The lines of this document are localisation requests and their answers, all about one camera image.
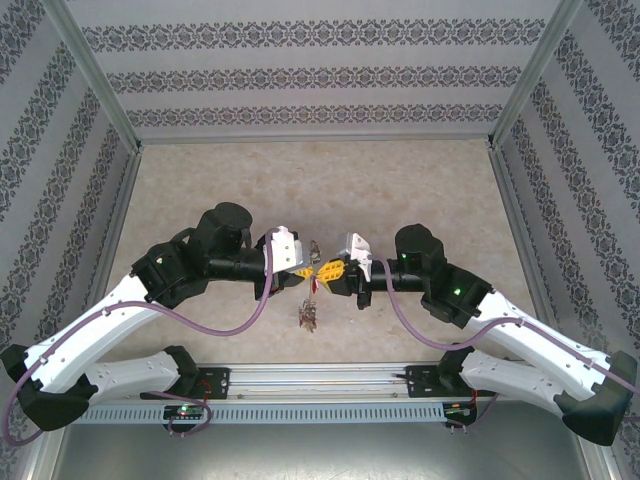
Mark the red key tag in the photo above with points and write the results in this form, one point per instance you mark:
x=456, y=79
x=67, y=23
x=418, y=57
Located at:
x=314, y=285

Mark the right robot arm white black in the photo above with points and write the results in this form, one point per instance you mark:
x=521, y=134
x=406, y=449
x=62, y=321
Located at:
x=525, y=380

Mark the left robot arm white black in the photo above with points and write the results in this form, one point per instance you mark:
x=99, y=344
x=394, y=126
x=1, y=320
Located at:
x=100, y=330

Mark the right green circuit board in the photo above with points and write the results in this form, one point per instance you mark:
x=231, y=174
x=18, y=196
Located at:
x=457, y=410

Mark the green circuit board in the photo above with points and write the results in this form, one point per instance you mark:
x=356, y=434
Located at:
x=457, y=410
x=185, y=412

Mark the grey metal sheet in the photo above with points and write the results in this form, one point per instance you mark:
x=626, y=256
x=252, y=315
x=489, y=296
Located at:
x=320, y=455

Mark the left green circuit board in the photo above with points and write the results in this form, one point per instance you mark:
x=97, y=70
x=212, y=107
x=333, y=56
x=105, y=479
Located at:
x=185, y=412

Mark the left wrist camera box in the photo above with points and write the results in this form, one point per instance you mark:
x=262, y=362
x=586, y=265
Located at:
x=287, y=250

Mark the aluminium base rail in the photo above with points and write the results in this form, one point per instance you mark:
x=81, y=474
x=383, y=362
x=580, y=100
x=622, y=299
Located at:
x=320, y=380

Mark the aluminium table edge rail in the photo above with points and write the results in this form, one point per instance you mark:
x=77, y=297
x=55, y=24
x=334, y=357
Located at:
x=315, y=140
x=117, y=225
x=519, y=225

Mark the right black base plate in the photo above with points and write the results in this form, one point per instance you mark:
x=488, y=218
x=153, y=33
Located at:
x=420, y=382

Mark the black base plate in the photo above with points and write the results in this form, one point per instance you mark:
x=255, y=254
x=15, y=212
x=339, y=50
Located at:
x=220, y=382
x=420, y=382

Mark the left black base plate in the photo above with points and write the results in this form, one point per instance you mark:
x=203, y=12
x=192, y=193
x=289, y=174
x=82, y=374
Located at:
x=220, y=382

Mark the aluminium frame post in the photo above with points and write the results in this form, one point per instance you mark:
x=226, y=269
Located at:
x=532, y=75
x=92, y=75

